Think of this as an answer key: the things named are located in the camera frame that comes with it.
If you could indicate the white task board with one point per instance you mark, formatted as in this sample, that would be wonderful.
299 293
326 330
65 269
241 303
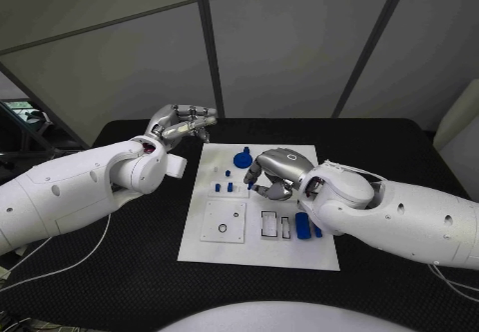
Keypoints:
261 254

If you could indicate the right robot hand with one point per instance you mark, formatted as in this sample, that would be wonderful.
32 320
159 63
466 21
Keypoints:
284 162

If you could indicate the cream rounded pillar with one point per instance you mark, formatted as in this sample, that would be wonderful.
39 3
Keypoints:
460 129

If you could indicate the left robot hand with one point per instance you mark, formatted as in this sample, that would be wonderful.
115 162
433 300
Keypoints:
167 122

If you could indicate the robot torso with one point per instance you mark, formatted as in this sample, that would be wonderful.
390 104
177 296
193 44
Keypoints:
284 319

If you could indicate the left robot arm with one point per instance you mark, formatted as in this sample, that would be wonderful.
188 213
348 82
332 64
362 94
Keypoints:
56 186

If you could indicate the slim blue cylinder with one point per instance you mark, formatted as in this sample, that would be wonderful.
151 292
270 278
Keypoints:
317 232

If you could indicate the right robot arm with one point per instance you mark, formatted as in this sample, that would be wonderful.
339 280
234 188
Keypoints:
411 220

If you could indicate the large blue cylinder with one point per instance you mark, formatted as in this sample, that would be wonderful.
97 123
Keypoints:
303 225

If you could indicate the blue gear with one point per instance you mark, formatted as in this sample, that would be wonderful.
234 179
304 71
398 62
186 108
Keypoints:
241 160

